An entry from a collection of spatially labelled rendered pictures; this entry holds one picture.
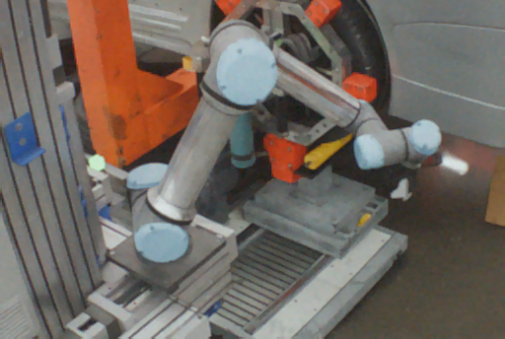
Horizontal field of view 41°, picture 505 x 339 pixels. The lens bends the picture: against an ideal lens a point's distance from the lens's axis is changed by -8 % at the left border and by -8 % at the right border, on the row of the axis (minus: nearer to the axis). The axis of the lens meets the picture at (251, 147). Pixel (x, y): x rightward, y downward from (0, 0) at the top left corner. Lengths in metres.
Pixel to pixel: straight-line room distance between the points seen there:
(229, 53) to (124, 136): 1.35
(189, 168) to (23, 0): 0.50
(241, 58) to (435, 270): 1.78
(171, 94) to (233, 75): 1.47
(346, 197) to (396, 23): 0.92
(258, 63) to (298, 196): 1.63
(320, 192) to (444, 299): 0.69
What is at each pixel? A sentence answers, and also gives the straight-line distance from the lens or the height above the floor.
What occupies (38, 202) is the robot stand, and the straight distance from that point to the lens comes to 1.66.
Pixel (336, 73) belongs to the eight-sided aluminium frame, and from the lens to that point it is 2.40.
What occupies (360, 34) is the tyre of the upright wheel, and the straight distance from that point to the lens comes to 2.41.
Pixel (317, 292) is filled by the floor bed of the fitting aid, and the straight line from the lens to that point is 2.74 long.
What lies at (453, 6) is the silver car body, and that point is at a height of 1.20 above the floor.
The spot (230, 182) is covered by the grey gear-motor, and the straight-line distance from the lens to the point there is 2.93.
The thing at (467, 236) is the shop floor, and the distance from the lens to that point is 3.15.
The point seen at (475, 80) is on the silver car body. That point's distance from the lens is 2.25.
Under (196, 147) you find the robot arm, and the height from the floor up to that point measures 1.20.
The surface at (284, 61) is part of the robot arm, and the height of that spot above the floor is 1.29.
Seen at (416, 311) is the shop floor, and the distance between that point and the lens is 2.78.
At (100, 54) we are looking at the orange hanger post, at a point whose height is 0.99.
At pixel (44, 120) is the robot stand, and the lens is 1.60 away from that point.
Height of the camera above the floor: 1.95
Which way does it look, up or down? 31 degrees down
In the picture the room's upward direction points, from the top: 5 degrees counter-clockwise
